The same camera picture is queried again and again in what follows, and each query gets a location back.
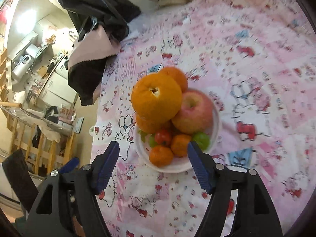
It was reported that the red cherry tomato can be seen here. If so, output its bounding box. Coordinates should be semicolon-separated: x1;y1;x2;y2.
154;129;172;147

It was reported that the red apple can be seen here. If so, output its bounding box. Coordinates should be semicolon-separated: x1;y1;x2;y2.
171;88;214;135

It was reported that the black and pink cloth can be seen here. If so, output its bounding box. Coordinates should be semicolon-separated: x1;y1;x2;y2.
58;0;141;106

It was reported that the large orange with stem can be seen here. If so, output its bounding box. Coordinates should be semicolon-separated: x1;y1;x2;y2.
159;66;188;93

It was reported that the small mandarin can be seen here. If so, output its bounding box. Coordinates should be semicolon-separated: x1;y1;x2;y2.
149;146;174;167
170;134;192;158

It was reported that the wooden rack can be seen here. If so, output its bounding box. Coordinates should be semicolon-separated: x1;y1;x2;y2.
1;102;76;178

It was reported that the green lime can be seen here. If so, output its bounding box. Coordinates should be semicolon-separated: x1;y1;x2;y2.
148;134;157;148
192;132;211;151

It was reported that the pink cartoon print tablecloth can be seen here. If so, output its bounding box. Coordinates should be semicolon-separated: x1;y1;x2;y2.
92;0;315;236

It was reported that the white kitchen cabinet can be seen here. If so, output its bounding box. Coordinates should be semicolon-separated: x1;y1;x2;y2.
39;72;77;109

